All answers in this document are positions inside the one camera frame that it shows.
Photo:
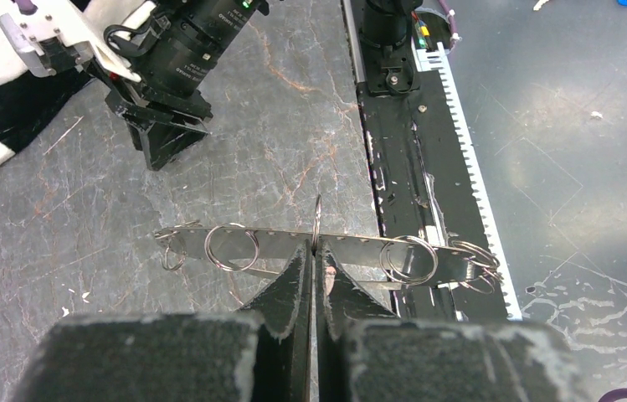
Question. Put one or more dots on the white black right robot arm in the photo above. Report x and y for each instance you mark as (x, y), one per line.
(172, 51)

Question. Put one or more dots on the white slotted cable duct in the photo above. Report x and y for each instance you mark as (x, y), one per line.
(438, 61)

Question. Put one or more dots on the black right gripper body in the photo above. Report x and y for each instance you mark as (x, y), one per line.
(161, 124)

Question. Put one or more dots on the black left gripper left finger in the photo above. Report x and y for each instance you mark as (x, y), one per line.
(260, 352)

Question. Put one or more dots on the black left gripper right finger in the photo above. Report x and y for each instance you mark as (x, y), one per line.
(367, 353)

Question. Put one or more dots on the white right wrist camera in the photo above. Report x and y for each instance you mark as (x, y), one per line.
(51, 37)

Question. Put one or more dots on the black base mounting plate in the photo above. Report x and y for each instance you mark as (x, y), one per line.
(421, 188)

